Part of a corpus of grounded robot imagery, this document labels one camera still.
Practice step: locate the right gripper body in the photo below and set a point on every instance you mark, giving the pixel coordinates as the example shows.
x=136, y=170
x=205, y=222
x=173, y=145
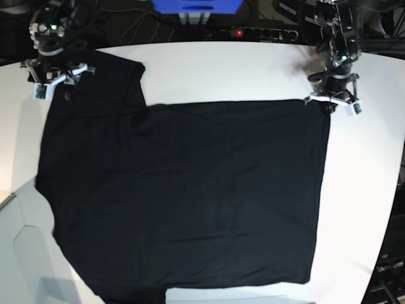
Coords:
x=47, y=69

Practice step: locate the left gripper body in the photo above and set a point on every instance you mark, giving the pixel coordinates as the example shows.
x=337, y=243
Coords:
x=338, y=89

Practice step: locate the black T-shirt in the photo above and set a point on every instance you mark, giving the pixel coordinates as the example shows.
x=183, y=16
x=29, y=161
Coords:
x=197, y=195

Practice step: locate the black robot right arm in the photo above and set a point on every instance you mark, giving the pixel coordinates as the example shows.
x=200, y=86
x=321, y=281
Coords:
x=48, y=27

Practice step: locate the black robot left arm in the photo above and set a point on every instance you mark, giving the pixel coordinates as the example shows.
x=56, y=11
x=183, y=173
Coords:
x=339, y=25

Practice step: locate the black power strip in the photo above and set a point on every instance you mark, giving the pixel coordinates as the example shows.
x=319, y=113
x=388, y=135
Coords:
x=254, y=34

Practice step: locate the blue plastic box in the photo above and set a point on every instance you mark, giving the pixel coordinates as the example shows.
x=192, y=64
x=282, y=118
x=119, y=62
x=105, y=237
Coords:
x=229, y=7

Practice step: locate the black equipment case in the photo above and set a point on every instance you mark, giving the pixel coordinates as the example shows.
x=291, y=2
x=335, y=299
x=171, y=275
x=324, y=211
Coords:
x=387, y=280

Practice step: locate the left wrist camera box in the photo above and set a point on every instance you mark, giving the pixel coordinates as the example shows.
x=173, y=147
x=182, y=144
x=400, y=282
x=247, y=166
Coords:
x=355, y=108

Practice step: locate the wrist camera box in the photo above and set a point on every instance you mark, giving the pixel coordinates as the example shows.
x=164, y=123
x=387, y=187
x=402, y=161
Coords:
x=43, y=92
x=355, y=108

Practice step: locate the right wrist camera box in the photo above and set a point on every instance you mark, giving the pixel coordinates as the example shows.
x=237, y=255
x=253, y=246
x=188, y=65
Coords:
x=43, y=92

